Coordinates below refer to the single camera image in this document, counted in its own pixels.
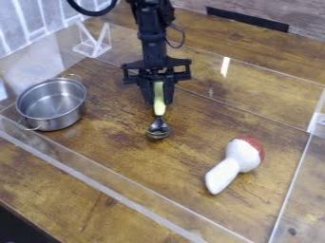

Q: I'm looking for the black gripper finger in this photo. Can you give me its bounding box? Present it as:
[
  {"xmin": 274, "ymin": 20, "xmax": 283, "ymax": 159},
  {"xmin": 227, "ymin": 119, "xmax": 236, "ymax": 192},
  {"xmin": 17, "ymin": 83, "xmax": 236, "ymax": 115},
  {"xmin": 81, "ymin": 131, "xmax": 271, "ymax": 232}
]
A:
[
  {"xmin": 163, "ymin": 75, "xmax": 175, "ymax": 105},
  {"xmin": 139, "ymin": 79, "xmax": 154, "ymax": 105}
]

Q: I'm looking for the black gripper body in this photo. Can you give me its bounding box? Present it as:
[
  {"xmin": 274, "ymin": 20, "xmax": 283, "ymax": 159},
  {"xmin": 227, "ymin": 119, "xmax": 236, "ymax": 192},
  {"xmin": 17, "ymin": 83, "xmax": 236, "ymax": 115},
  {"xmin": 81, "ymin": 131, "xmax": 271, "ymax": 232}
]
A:
[{"xmin": 120, "ymin": 57, "xmax": 191, "ymax": 84}]

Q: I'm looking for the green handled metal spoon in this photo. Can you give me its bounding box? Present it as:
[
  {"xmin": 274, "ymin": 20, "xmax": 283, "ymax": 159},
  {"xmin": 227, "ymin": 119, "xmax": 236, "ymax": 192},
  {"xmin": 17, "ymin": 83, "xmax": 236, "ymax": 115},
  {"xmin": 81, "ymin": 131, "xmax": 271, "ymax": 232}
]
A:
[{"xmin": 147, "ymin": 82, "xmax": 170, "ymax": 140}]

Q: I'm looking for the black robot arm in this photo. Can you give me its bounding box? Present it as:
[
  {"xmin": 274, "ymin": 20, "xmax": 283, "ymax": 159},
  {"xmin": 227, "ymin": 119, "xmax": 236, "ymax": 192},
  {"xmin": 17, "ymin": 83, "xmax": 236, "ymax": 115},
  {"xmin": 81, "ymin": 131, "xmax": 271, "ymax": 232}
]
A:
[{"xmin": 120, "ymin": 0, "xmax": 191, "ymax": 105}]

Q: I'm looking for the clear acrylic triangle stand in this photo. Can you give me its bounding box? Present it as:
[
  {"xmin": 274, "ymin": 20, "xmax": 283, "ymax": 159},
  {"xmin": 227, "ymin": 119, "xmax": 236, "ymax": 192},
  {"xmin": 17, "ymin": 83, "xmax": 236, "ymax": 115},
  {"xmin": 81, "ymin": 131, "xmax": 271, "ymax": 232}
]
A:
[{"xmin": 72, "ymin": 22, "xmax": 112, "ymax": 58}]

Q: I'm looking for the small steel pot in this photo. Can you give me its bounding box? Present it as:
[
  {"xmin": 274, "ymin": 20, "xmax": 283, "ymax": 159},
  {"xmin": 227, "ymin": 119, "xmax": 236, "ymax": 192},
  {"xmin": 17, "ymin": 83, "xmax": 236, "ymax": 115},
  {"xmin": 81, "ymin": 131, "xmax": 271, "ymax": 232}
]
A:
[{"xmin": 14, "ymin": 77, "xmax": 87, "ymax": 131}]

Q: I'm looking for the red white toy mushroom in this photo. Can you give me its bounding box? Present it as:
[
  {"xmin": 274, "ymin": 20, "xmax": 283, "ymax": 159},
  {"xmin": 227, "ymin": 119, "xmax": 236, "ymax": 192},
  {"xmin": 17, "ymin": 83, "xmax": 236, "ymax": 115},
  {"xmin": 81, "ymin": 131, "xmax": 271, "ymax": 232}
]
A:
[{"xmin": 204, "ymin": 136, "xmax": 263, "ymax": 195}]

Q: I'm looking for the black cable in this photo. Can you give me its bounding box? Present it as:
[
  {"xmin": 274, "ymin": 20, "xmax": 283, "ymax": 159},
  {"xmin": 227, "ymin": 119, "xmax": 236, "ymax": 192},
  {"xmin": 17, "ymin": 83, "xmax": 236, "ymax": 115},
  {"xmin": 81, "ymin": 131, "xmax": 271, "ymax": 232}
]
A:
[{"xmin": 64, "ymin": 0, "xmax": 119, "ymax": 17}]

